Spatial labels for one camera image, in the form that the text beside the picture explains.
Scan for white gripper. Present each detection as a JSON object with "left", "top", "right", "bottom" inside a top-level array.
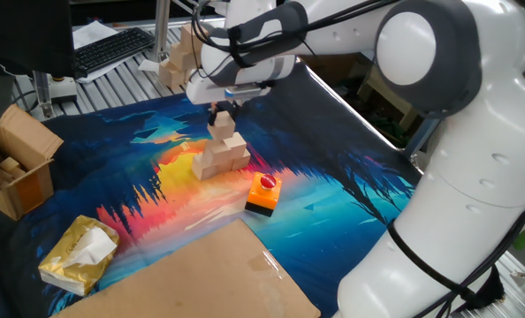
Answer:
[{"left": 185, "top": 69, "right": 273, "bottom": 126}]

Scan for metal wrist mounting plate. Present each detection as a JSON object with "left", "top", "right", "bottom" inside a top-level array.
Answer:
[{"left": 224, "top": 81, "right": 276, "bottom": 100}]

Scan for orange emergency stop button box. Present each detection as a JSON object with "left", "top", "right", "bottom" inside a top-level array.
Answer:
[{"left": 244, "top": 171, "right": 284, "bottom": 218}]

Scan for black keyboard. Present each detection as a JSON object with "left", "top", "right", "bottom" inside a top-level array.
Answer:
[{"left": 73, "top": 26, "right": 156, "bottom": 80}]

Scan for colourful forest print mat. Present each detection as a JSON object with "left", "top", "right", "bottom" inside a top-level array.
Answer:
[{"left": 0, "top": 61, "right": 422, "bottom": 318}]

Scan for white paper sheets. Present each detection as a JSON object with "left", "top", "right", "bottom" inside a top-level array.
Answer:
[{"left": 71, "top": 19, "right": 129, "bottom": 85}]

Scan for white stand base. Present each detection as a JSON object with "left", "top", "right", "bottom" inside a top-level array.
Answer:
[{"left": 49, "top": 77, "right": 79, "bottom": 105}]

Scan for flat brown cardboard sheet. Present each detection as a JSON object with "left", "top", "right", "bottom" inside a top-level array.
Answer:
[{"left": 49, "top": 218, "right": 322, "bottom": 318}]

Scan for beige stool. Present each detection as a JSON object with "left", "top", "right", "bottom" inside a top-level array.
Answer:
[{"left": 358, "top": 65, "right": 421, "bottom": 130}]

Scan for aluminium table leg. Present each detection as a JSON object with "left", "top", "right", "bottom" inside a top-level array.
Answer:
[{"left": 402, "top": 117, "right": 441, "bottom": 159}]

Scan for open cardboard box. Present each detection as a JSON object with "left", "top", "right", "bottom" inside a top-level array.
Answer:
[{"left": 0, "top": 103, "right": 65, "bottom": 222}]

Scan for gold tissue pack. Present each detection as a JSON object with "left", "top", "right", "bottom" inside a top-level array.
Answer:
[{"left": 38, "top": 215, "right": 121, "bottom": 297}]

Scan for black monitor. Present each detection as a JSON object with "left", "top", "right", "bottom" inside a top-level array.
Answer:
[{"left": 0, "top": 0, "right": 77, "bottom": 80}]

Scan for wooden pieces inside box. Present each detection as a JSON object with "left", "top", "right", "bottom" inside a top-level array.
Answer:
[{"left": 0, "top": 155, "right": 24, "bottom": 177}]

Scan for black fuzzy bag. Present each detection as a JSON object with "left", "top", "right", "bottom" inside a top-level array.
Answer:
[{"left": 464, "top": 264, "right": 506, "bottom": 311}]

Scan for tall aluminium profile post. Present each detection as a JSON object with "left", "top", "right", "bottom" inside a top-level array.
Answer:
[{"left": 149, "top": 0, "right": 172, "bottom": 63}]

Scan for short aluminium profile post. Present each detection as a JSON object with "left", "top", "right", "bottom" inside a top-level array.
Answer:
[{"left": 31, "top": 70, "right": 55, "bottom": 121}]

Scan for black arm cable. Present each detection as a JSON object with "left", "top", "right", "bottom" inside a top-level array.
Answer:
[{"left": 190, "top": 0, "right": 525, "bottom": 318}]

